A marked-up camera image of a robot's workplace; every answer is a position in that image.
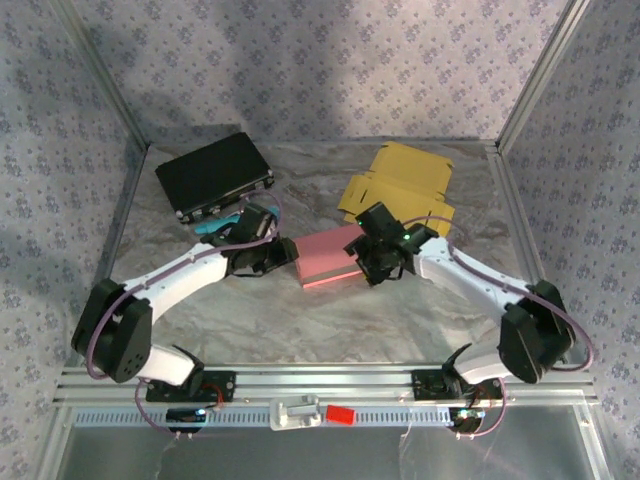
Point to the aluminium mounting rail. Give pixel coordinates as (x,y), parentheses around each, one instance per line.
(325,382)

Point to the small black left circuit board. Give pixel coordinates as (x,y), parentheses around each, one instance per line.
(185,415)

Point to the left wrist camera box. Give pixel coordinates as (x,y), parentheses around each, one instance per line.
(270,229)

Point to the pink paper box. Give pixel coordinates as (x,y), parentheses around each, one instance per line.
(325,255)

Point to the white plastic bracket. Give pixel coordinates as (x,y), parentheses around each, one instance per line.
(295,412)

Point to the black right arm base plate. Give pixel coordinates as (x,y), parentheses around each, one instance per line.
(425,385)

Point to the yellow paper box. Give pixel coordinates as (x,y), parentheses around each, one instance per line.
(400,175)

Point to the aluminium frame bar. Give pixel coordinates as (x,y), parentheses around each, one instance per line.
(122,220)
(515,210)

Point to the red plastic block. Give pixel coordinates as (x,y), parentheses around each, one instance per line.
(340,415)

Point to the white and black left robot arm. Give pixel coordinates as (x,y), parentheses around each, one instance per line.
(165,280)

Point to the shiny metal sheet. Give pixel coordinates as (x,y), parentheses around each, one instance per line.
(325,455)

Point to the small black circuit board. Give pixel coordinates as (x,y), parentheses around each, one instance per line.
(467,417)
(185,415)

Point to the teal blue tube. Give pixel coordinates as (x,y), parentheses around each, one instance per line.
(215,227)

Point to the aluminium frame post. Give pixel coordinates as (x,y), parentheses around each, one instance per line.
(100,70)
(542,70)

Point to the black hard case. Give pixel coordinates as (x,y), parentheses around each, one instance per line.
(210,170)

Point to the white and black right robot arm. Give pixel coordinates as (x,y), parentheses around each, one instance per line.
(465,270)

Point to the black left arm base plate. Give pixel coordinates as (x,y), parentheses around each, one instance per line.
(225,387)

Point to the small black right circuit board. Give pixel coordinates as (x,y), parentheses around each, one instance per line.
(467,417)

